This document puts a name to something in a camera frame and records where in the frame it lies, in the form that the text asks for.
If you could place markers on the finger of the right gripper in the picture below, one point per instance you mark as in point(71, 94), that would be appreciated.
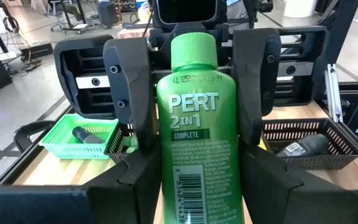
point(132, 93)
point(253, 77)

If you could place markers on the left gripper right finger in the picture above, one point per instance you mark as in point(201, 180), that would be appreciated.
point(306, 208)

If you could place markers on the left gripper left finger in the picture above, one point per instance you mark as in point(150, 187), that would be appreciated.
point(73, 205)

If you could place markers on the dark blue toiletry tube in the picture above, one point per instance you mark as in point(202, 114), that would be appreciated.
point(87, 136)

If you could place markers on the grey deodorant stick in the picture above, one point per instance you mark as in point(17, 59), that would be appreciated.
point(312, 144)

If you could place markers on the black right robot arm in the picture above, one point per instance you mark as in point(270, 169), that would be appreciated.
point(252, 9)

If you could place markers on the black floor box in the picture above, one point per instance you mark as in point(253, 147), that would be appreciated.
point(36, 49)

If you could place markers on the small black plastic basket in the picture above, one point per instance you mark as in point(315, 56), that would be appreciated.
point(117, 147)

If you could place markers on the green plastic basket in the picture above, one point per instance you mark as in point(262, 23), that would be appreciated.
point(61, 146)

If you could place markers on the large black plastic basket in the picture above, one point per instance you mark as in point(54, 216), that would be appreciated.
point(337, 152)

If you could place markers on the yellow plastic basket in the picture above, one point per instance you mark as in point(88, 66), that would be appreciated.
point(261, 143)

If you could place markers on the silver aluminium extrusion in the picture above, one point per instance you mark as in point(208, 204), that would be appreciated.
point(334, 93)

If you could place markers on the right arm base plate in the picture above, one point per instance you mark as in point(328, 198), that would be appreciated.
point(356, 121)

